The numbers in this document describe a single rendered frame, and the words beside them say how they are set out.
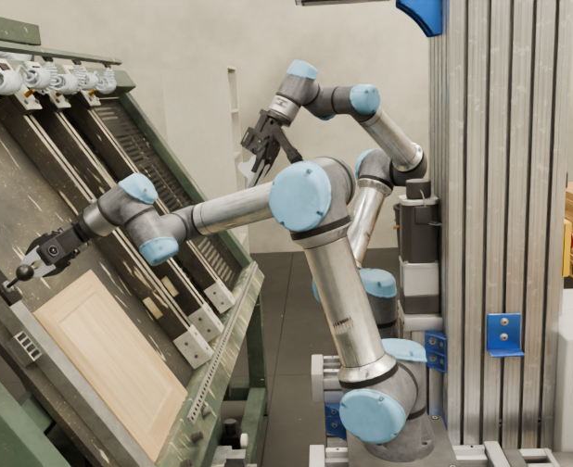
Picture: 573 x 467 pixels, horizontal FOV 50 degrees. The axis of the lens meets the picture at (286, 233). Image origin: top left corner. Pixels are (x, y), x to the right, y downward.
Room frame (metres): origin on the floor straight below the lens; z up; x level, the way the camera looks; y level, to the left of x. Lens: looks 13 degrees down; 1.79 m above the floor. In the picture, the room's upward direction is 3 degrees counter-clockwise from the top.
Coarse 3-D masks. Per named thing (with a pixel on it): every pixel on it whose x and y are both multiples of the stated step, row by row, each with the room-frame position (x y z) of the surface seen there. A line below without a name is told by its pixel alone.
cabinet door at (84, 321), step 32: (96, 288) 1.73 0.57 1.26; (64, 320) 1.49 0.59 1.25; (96, 320) 1.62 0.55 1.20; (128, 320) 1.75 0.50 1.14; (64, 352) 1.40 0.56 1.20; (96, 352) 1.51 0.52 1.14; (128, 352) 1.64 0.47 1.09; (96, 384) 1.41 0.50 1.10; (128, 384) 1.53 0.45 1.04; (160, 384) 1.66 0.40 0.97; (128, 416) 1.42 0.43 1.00; (160, 416) 1.54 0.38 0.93; (160, 448) 1.44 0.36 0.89
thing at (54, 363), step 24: (0, 312) 1.32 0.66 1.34; (24, 312) 1.34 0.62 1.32; (48, 336) 1.35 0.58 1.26; (48, 360) 1.31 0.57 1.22; (72, 384) 1.31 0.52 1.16; (96, 408) 1.32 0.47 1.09; (96, 432) 1.30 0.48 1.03; (120, 432) 1.32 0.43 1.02; (120, 456) 1.30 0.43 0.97; (144, 456) 1.33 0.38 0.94
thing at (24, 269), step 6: (24, 264) 1.28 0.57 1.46; (18, 270) 1.27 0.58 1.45; (24, 270) 1.27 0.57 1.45; (30, 270) 1.28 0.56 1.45; (18, 276) 1.27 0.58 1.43; (24, 276) 1.27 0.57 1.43; (30, 276) 1.27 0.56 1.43; (6, 282) 1.34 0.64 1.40; (12, 282) 1.31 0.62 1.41; (6, 288) 1.33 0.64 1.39; (12, 288) 1.34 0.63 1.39
